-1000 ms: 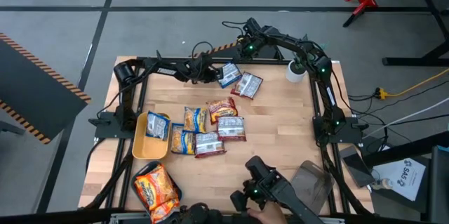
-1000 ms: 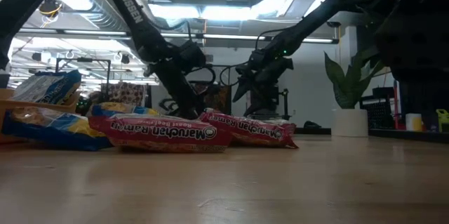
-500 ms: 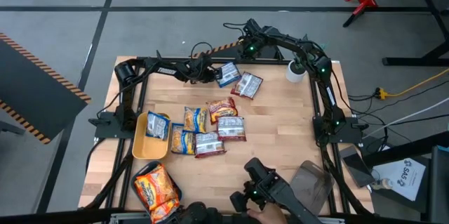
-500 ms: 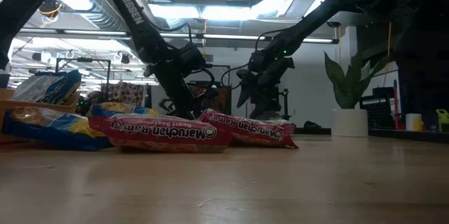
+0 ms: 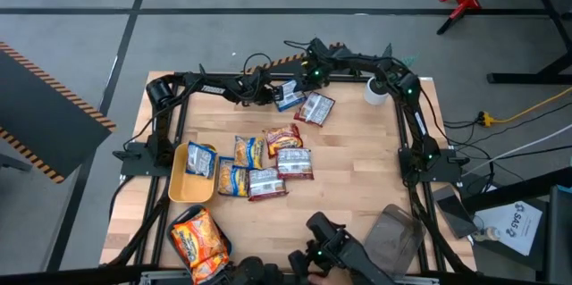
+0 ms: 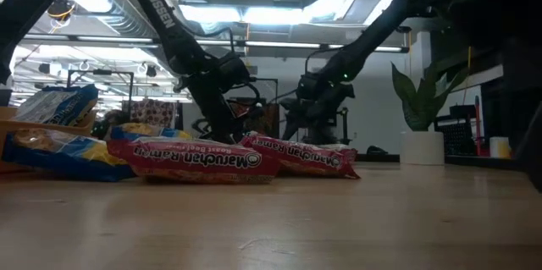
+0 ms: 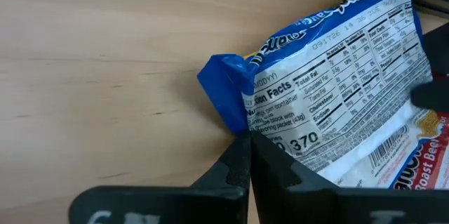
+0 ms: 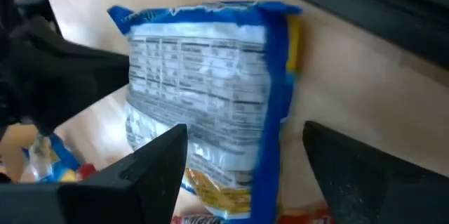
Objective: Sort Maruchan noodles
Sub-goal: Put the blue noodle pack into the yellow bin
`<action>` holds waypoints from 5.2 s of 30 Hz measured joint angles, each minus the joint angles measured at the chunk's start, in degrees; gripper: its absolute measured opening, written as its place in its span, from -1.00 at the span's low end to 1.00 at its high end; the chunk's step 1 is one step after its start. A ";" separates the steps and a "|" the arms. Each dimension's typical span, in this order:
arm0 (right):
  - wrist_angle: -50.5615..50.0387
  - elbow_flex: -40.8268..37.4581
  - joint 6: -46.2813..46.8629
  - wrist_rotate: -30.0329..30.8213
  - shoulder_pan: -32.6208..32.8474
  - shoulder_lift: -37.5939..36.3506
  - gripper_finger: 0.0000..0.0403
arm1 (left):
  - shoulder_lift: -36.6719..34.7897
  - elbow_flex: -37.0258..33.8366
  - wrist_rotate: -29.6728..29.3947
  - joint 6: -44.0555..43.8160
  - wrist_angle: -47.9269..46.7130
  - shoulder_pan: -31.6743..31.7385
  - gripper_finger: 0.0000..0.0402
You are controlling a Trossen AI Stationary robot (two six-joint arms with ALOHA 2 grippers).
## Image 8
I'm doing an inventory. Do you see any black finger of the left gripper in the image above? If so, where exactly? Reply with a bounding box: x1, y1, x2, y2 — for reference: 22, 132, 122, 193
15, 0, 63, 37
6, 30, 130, 136

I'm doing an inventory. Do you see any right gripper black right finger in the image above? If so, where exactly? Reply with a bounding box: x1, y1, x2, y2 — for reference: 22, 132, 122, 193
302, 120, 449, 224

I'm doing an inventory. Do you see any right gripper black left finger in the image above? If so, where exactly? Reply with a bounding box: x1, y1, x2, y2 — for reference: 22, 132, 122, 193
58, 124, 189, 224

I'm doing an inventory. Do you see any red Maruchan ramen pack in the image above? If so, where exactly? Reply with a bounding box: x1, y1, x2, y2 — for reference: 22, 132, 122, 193
76, 162, 98, 180
276, 204, 336, 224
170, 213, 225, 224

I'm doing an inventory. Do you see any blue Maruchan ramen pack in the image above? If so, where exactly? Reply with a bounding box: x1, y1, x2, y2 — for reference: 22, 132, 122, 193
27, 134, 83, 183
107, 0, 303, 224

